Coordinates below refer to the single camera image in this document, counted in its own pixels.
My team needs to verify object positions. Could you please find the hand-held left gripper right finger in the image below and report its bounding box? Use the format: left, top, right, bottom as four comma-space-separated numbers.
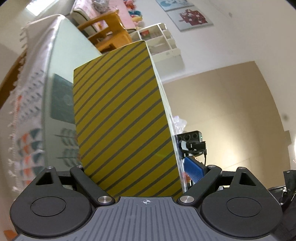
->
177, 156, 259, 206

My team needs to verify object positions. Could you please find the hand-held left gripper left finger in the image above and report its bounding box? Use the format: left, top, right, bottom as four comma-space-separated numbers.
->
35, 165, 115, 206

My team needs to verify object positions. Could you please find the patterned desktop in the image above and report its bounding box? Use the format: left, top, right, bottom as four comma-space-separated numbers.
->
0, 14, 103, 195

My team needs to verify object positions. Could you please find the white plastic bag purple label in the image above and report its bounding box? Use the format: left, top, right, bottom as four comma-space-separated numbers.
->
172, 115, 187, 136

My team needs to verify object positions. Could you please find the white cubby shelf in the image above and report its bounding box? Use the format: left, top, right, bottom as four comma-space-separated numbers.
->
131, 23, 182, 63

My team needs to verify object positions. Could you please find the wooden chair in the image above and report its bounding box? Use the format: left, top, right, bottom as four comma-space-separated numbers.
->
77, 10, 133, 53

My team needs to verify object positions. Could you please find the row of plush toys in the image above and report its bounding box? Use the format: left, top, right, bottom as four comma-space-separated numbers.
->
125, 0, 145, 28

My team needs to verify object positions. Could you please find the pink cover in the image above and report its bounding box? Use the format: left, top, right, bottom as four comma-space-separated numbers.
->
69, 0, 137, 26

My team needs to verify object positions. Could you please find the red flower wall picture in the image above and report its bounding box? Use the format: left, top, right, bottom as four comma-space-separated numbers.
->
166, 6, 214, 32

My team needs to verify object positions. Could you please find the blue wall picture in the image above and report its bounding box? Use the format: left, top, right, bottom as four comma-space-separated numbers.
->
156, 0, 195, 11

